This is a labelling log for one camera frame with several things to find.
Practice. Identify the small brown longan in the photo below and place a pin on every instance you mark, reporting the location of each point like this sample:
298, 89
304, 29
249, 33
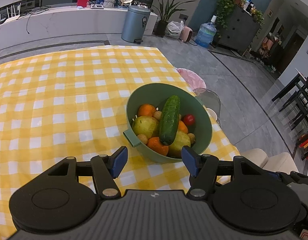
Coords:
143, 138

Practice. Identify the yellow-green pear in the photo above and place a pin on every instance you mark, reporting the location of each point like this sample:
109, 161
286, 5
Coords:
181, 139
146, 125

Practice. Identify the blue water jug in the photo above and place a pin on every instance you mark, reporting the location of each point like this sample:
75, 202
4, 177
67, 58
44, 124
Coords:
206, 33

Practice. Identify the blue-grey pedal trash bin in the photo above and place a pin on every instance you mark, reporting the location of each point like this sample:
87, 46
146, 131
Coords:
135, 24

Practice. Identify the dark grey drawer cabinet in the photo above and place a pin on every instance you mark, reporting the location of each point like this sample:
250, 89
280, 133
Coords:
240, 31

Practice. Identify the green colander bowl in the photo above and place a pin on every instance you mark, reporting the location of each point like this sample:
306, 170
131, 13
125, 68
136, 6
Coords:
156, 94

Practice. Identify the transparent acrylic chair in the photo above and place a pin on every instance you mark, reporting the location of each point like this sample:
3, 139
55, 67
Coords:
211, 101

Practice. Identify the brown longan ball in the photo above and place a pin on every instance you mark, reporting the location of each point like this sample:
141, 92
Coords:
157, 115

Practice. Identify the white wifi router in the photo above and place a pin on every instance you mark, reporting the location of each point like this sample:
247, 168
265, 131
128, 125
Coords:
13, 13

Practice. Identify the orange fruit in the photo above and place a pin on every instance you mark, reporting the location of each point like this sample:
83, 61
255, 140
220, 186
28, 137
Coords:
155, 145
146, 110
182, 127

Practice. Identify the yellow checkered tablecloth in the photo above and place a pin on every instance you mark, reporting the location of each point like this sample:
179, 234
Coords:
68, 103

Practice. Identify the potted green leaf plant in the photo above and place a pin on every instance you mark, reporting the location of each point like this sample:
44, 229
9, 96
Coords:
166, 9

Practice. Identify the brown longan right side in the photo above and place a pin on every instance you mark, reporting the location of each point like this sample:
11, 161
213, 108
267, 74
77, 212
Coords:
192, 138

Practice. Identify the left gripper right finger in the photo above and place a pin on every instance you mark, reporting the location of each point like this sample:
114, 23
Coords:
204, 170

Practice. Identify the black dining table chairs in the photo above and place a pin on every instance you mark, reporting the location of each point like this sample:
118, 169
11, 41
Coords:
299, 97

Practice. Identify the red cherry tomato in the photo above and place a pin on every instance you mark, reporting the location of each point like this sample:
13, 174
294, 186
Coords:
189, 120

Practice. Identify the white TV cabinet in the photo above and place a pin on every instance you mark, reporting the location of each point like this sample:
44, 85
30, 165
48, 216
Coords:
59, 22

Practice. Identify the green cucumber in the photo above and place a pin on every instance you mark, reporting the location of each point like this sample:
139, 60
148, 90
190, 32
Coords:
168, 124

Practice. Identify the leafy pothos plant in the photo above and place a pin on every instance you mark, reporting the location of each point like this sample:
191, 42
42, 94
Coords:
224, 9

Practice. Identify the pink small heater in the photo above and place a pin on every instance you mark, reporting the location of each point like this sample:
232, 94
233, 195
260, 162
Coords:
186, 34

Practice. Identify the yellow-green pear right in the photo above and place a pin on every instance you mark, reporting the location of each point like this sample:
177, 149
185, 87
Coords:
181, 139

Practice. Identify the white plastic bag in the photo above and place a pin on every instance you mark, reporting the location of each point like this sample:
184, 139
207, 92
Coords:
174, 29

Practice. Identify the colourful stacked stools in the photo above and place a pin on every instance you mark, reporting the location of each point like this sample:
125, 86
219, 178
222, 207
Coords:
302, 142

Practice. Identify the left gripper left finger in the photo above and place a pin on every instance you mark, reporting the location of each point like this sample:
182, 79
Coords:
103, 169

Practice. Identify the red box on cabinet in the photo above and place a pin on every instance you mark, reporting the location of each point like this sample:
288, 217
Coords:
82, 3

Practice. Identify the beige sofa armrest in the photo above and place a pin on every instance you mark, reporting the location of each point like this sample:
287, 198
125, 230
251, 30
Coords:
282, 162

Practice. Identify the pink fluffy stool cushion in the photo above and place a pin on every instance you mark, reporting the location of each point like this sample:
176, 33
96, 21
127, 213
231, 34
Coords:
195, 82

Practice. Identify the yellow-green pear left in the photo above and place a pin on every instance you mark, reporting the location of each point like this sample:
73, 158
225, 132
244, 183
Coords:
146, 125

